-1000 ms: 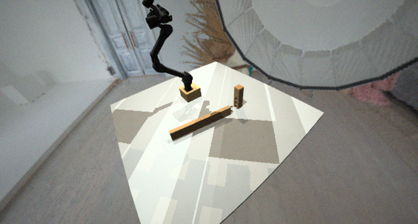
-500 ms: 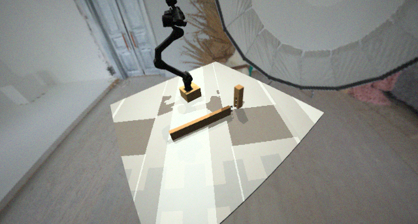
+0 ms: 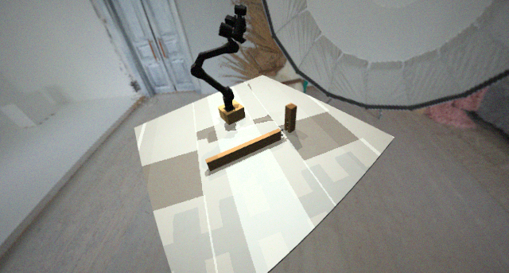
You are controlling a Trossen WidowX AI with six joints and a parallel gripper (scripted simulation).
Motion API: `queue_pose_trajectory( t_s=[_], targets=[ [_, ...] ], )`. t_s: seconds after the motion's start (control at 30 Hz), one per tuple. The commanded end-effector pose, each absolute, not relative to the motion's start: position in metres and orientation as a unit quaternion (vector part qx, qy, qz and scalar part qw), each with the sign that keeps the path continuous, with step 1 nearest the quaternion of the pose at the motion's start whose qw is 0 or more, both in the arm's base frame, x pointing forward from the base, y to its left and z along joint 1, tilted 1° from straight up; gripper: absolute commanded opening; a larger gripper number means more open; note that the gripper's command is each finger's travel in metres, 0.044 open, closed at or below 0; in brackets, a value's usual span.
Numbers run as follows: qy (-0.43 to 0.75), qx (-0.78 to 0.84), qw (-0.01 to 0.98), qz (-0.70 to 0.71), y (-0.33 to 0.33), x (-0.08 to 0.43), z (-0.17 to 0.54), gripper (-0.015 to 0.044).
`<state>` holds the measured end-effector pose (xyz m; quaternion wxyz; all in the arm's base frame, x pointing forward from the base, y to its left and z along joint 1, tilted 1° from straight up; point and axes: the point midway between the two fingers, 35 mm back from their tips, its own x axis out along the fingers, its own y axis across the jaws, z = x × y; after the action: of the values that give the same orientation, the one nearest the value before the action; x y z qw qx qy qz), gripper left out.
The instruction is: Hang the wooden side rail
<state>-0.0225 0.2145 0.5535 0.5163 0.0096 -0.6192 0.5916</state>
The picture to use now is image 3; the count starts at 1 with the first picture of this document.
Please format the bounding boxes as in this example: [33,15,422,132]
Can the brown wooden rail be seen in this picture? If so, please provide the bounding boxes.
[205,128,283,171]

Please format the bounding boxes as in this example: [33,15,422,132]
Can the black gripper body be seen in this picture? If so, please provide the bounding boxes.
[234,5,247,33]

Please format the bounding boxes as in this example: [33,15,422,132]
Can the brown wooden post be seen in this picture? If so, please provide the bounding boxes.
[285,103,297,133]

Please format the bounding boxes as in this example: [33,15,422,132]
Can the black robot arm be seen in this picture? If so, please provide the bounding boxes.
[190,14,246,112]

